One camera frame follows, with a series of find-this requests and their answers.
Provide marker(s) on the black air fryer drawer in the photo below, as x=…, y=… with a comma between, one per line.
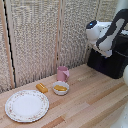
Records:
x=100, y=65

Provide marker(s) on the small white bowl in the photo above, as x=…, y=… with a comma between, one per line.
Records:
x=60, y=92

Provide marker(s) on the black air fryer body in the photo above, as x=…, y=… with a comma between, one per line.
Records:
x=120, y=50

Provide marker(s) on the pink mug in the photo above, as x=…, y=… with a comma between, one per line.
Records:
x=62, y=74

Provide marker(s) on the large yellow oval block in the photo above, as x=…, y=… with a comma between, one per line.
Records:
x=60, y=88

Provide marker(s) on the yellow rectangular block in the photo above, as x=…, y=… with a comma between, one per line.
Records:
x=42, y=88

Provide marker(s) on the woven folding screen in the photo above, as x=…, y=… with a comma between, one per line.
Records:
x=33, y=40

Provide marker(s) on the floral rimmed white plate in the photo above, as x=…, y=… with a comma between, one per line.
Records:
x=26, y=106

